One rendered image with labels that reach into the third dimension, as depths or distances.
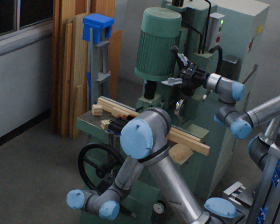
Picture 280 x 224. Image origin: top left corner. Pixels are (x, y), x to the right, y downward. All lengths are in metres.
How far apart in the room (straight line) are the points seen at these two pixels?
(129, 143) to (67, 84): 2.24
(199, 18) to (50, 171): 1.78
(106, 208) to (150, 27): 0.82
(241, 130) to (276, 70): 2.64
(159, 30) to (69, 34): 1.56
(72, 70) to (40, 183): 0.92
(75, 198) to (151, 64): 0.72
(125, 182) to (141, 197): 0.56
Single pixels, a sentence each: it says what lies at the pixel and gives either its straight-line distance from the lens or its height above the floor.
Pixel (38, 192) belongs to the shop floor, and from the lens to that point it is 3.25.
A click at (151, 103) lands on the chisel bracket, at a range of 2.21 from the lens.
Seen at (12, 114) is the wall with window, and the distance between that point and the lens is 3.68.
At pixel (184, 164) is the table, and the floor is 0.88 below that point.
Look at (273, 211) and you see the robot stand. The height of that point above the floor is 1.05.
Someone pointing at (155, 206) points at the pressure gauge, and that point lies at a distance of 2.20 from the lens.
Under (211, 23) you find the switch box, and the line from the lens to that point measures 2.30.
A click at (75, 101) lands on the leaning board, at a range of 3.68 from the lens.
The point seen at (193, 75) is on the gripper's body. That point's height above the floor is 1.33.
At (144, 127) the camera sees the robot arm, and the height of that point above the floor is 1.34.
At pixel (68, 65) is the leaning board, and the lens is 3.58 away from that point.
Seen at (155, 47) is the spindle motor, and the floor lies 1.36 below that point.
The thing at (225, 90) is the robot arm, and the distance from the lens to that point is 1.87.
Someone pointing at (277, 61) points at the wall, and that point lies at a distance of 4.37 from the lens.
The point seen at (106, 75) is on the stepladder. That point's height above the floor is 0.75.
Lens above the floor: 2.04
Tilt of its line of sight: 27 degrees down
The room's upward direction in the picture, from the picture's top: 9 degrees clockwise
